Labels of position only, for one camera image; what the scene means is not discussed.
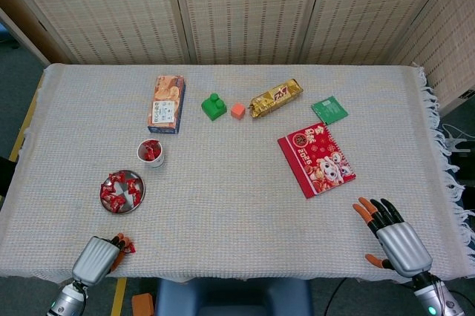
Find green toy brick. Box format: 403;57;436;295
200;93;228;122

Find white woven tablecloth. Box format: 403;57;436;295
0;62;475;284

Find green sachet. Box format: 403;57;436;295
310;95;350;126

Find black floor cable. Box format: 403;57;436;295
321;277;350;316

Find red spiral calendar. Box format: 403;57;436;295
277;122;357;200

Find white paper cup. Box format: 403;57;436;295
137;138;166;168

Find woven bamboo folding screen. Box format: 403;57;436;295
0;0;475;111

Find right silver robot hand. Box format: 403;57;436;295
352;197;433;279

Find white cable with plug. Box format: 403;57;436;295
441;122;471;157

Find dark trouser leg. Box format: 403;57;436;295
0;156;19;198

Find silver metal plate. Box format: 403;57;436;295
99;169;146;215

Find blue chair seat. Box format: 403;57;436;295
154;277;313;316

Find orange and blue biscuit box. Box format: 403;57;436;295
147;74;186;135

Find orange block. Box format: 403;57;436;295
131;292;155;316

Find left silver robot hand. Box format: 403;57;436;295
71;233;131;287

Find gold snack packet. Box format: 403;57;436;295
248;78;304;119

